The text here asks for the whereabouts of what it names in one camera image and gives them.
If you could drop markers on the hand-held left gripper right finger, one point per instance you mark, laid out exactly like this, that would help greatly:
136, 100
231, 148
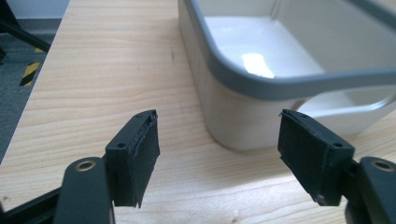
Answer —
314, 155

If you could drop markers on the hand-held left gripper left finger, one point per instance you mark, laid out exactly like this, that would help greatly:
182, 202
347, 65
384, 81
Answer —
132, 161

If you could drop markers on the white plastic bin grey rim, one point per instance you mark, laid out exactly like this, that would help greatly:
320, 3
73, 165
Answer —
280, 77

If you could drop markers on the yellow black hazard tape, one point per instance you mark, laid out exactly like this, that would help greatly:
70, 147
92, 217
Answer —
30, 71

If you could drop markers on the black metal stand leg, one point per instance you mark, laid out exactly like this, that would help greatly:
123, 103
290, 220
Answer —
23, 34

